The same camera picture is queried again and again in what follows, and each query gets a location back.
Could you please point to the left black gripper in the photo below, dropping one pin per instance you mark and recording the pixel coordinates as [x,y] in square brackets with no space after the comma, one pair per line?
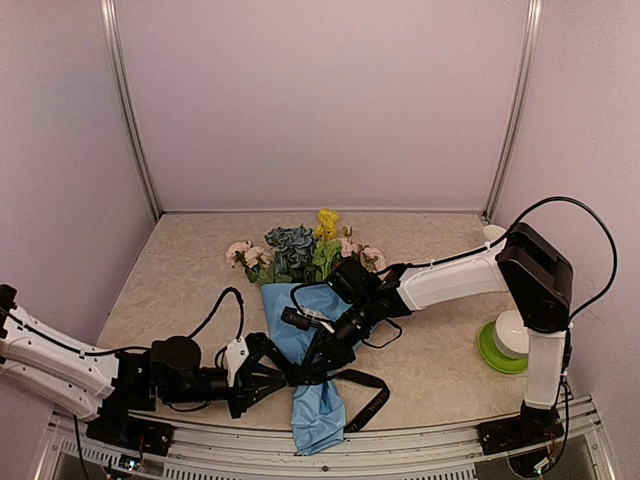
[246,392]

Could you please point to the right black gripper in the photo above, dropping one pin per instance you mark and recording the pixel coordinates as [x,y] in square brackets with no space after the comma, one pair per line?
[334,351]

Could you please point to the pink fake rose bunch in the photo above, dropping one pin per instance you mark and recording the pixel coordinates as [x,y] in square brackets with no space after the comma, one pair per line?
[371,258]

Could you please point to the black ribbon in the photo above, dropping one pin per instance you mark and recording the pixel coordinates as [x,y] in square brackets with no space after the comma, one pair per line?
[335,404]

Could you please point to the yellow fake flower stem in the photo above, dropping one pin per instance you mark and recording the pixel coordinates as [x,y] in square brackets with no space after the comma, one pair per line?
[332,243]

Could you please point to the blue fake rose bunch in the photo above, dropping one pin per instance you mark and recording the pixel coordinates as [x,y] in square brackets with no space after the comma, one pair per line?
[293,250]

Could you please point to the light blue ceramic mug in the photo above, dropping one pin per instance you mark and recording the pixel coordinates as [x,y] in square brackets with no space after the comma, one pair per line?
[492,232]

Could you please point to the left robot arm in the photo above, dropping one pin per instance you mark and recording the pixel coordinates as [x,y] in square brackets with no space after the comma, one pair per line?
[104,388]

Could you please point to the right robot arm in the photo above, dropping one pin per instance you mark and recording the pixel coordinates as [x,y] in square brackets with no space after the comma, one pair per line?
[520,264]

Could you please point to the green plate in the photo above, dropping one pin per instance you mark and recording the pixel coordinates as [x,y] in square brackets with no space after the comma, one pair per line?
[493,357]

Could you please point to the white ceramic bowl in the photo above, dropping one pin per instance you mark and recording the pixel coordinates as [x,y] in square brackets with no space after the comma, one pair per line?
[511,336]

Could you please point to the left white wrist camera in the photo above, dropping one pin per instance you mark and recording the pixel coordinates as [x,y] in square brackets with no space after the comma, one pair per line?
[236,353]

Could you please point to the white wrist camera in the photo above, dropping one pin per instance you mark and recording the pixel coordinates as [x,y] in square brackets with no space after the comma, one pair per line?
[236,353]
[305,321]

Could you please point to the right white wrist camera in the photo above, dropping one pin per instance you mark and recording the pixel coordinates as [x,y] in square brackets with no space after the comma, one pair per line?
[305,321]

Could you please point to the left aluminium frame post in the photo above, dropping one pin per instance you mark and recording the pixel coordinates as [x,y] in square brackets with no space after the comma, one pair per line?
[110,22]

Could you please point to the aluminium frame post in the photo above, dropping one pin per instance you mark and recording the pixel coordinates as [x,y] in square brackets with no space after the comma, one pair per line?
[517,106]
[110,22]

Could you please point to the right aluminium frame post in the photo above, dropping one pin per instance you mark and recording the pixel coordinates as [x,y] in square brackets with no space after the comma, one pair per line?
[517,106]

